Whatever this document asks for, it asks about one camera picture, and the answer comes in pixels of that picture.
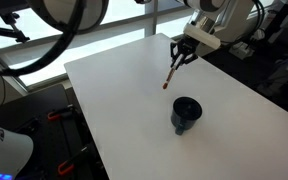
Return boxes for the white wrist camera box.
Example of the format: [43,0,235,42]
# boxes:
[183,23,221,49]

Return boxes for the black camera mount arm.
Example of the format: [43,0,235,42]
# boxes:
[0,12,29,43]

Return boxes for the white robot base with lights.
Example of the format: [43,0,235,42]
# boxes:
[0,127,34,180]

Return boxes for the black side table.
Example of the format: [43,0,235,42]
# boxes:
[0,85,109,180]

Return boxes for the dark blue mug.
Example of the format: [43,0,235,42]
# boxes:
[171,97,202,135]

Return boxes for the grey window frame post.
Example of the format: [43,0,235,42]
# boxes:
[145,0,158,37]

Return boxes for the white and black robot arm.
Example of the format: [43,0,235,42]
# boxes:
[170,0,264,70]

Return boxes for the white marker with red cap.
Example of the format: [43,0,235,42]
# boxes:
[162,64,178,90]

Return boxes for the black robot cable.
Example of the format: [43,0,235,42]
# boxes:
[0,0,87,77]

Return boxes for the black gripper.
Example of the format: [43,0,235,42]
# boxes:
[170,37,198,69]

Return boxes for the orange-handled black clamp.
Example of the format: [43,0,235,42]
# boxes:
[47,104,76,121]
[57,144,91,176]

